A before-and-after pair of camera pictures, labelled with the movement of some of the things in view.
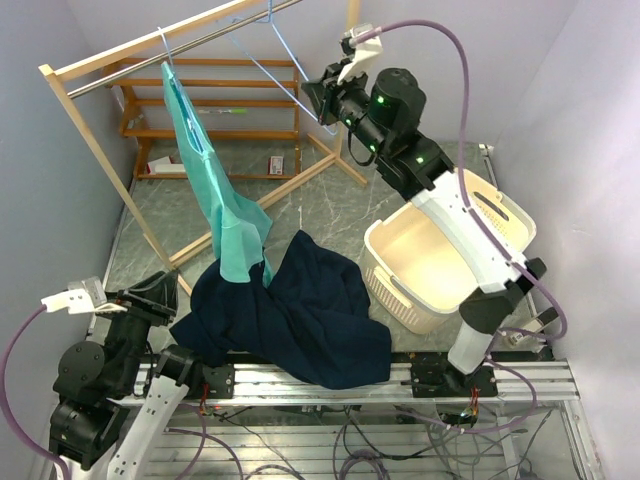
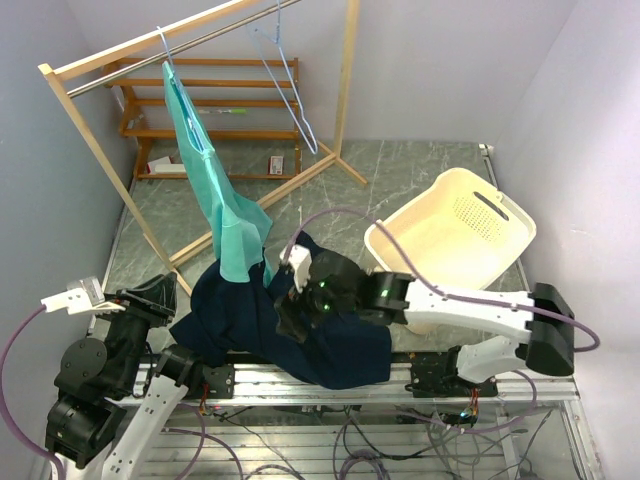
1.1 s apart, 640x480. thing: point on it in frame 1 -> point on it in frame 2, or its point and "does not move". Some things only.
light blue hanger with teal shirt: (201, 164) does not move
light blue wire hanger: (269, 22) -> (313, 149)
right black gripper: (324, 94) -> (289, 321)
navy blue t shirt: (312, 318) does not move
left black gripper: (160, 287) does not move
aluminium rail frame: (280, 427) does not move
